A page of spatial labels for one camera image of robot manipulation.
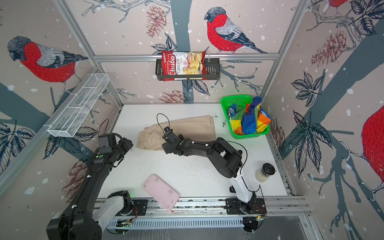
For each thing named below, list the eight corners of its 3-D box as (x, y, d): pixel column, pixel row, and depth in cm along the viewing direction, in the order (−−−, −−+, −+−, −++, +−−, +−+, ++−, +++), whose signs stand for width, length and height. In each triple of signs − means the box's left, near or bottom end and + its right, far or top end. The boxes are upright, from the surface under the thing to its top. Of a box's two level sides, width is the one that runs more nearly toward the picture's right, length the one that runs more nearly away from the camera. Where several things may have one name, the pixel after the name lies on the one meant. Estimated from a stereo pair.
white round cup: (256, 182, 83) (263, 175, 74) (253, 171, 87) (260, 163, 78) (268, 182, 83) (277, 175, 74) (264, 171, 87) (272, 163, 78)
